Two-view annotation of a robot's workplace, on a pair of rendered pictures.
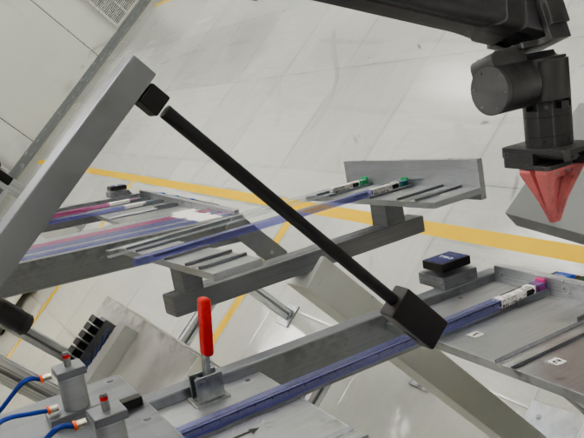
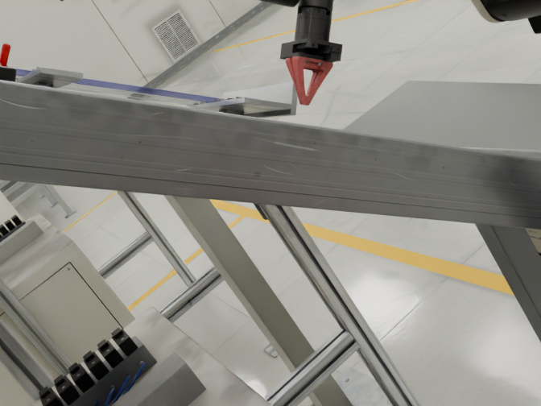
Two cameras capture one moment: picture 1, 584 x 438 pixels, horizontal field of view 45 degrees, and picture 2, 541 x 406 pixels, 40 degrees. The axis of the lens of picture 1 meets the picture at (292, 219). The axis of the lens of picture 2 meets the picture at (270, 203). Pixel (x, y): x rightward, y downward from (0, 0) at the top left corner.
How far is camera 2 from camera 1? 0.62 m
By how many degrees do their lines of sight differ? 10
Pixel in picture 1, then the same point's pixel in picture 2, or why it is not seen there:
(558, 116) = (314, 18)
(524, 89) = not seen: outside the picture
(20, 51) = (79, 60)
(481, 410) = (271, 321)
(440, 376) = (238, 272)
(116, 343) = (22, 234)
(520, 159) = (287, 49)
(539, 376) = not seen: hidden behind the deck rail
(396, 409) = (245, 368)
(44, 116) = not seen: hidden behind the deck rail
